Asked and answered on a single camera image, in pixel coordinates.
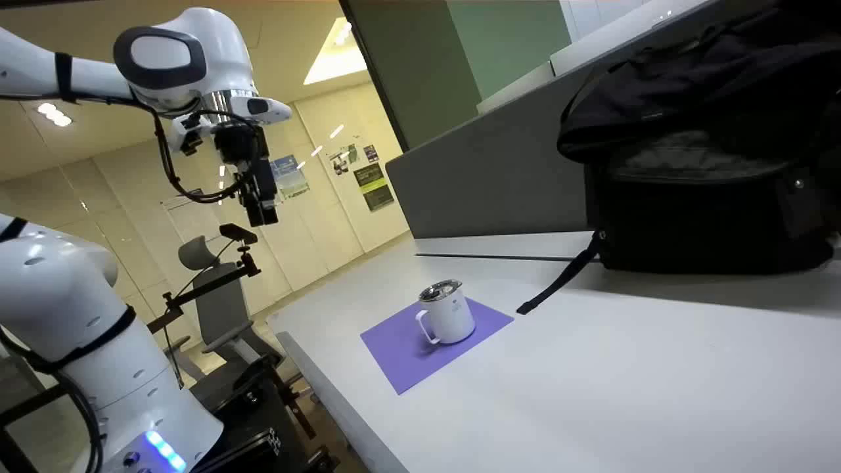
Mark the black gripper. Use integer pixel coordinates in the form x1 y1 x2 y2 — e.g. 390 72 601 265
212 118 283 229

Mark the white cup with steel lid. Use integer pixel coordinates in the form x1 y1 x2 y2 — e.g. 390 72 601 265
413 279 478 346

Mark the grey office chair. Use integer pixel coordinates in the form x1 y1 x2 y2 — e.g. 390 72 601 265
175 235 264 363

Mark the square ceiling light panel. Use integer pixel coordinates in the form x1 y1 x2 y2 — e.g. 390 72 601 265
302 17 371 90

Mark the purple mat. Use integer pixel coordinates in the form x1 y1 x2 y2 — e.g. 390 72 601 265
357 294 516 398

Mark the grey desk divider panel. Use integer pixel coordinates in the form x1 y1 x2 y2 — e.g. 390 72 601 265
384 63 606 243

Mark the black backpack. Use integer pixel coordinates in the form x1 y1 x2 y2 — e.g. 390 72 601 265
555 0 841 275

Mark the blue wall poster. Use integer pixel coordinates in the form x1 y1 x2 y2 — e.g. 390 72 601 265
268 152 311 199

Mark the black camera stand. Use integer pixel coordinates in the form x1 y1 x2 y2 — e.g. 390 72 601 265
143 222 264 337

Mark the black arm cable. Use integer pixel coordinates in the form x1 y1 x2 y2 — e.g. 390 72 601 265
150 111 247 207

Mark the small wall photo notice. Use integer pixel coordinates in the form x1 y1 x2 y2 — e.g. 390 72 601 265
327 143 359 178

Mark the dark wall poster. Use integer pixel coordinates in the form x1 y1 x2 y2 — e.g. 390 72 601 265
352 160 397 215

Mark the black backpack strap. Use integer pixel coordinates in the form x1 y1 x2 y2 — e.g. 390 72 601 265
515 229 608 319

